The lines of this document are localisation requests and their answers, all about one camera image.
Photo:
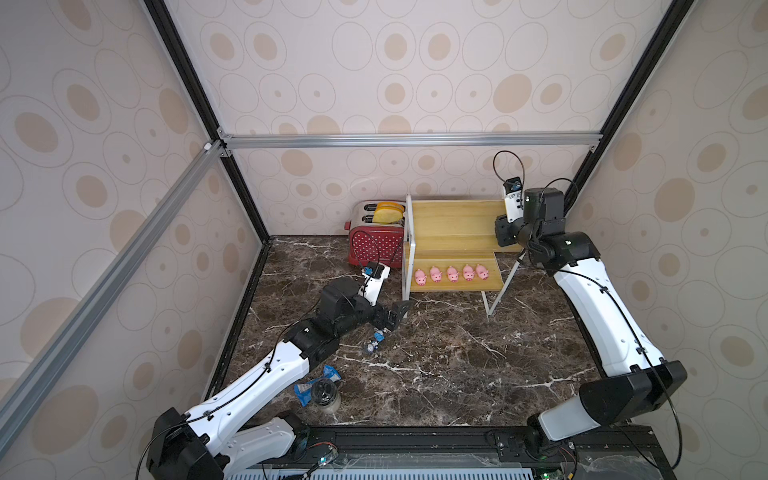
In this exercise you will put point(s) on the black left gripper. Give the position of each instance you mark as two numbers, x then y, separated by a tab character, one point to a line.
393	318

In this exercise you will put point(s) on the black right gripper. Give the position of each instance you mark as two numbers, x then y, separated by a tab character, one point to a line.
504	230

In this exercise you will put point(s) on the pink pig toy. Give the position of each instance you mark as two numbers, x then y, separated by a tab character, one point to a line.
468	272
482	272
452	274
435	274
420	277

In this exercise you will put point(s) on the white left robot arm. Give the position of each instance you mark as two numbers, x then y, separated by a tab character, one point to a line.
211	441

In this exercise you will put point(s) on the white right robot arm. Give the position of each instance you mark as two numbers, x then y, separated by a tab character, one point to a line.
636	377

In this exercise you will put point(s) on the red polka dot toaster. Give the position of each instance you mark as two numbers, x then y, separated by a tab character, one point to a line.
369	241

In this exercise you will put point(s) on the clear tape roll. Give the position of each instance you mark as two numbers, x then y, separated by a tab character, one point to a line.
325	395

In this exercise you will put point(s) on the blue plastic wrapper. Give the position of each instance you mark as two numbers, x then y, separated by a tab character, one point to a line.
302	391

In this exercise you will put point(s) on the white metal wooden shelf rack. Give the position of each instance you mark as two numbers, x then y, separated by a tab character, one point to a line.
455	232

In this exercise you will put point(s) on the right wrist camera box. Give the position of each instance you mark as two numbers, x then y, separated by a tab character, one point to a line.
513	198

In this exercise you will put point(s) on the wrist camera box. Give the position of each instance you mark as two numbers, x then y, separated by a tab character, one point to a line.
374	274
513	198

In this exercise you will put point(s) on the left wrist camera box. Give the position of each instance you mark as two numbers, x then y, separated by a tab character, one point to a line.
374	274

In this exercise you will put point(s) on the silver aluminium rail back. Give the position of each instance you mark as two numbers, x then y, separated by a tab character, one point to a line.
408	140

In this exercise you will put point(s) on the silver aluminium rail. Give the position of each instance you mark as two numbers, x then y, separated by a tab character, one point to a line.
46	370
408	140

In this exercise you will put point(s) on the silver aluminium rail left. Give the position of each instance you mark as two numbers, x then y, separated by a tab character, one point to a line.
46	370

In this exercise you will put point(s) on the black corner frame post right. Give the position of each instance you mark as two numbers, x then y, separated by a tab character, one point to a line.
674	16

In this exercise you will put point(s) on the black corner frame post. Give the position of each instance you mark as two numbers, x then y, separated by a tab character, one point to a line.
160	16
674	16

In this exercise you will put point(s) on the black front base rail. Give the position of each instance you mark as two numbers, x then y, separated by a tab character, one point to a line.
345	452

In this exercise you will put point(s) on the black corner frame post left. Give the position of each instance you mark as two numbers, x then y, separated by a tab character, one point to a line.
160	16

